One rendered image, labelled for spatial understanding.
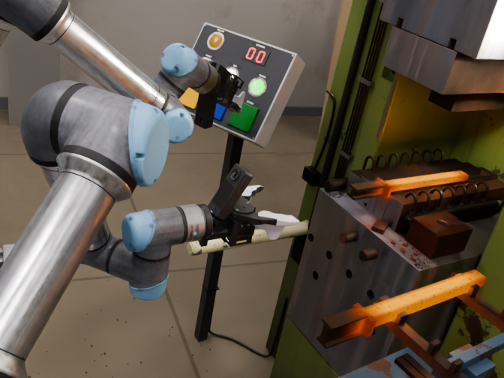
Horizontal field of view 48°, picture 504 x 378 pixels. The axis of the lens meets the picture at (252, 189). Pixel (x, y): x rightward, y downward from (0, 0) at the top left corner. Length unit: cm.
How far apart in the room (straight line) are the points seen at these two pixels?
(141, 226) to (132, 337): 126
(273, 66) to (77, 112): 92
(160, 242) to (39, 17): 46
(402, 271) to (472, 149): 63
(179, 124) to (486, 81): 70
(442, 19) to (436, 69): 10
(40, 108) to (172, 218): 36
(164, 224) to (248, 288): 155
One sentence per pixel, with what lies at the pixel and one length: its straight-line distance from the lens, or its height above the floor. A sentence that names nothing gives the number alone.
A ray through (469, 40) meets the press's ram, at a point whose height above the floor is 140.
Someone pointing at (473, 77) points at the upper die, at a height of 131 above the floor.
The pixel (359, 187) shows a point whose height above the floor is 101.
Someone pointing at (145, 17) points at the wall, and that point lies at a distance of 409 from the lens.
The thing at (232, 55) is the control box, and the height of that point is 114.
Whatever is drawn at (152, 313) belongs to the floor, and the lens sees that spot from 240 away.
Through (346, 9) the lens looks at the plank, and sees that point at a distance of 418.
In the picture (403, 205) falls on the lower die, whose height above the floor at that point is 99.
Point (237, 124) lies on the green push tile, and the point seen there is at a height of 99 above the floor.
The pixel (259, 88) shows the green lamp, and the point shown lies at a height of 109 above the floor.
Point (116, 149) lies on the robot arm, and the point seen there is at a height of 125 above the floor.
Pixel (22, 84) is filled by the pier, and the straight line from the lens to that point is 383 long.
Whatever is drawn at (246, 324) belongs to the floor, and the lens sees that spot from 242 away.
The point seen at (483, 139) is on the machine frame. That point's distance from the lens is 184.
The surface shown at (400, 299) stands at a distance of 106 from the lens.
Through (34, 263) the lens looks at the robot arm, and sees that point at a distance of 76.
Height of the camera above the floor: 159
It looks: 28 degrees down
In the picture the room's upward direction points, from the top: 11 degrees clockwise
